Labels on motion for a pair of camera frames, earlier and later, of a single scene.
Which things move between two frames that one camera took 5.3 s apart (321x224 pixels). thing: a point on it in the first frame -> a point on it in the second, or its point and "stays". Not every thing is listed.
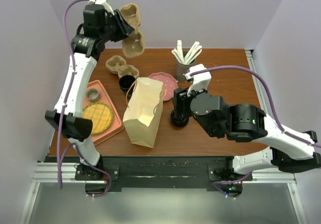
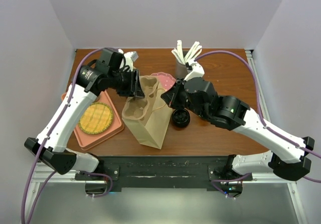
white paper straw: [195, 51] stays
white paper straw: [175, 52] stays
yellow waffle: [101, 116] stays
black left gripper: [124, 28] -> [134, 88]
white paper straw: [179, 50] stays
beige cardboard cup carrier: [134, 46] -> [136, 108]
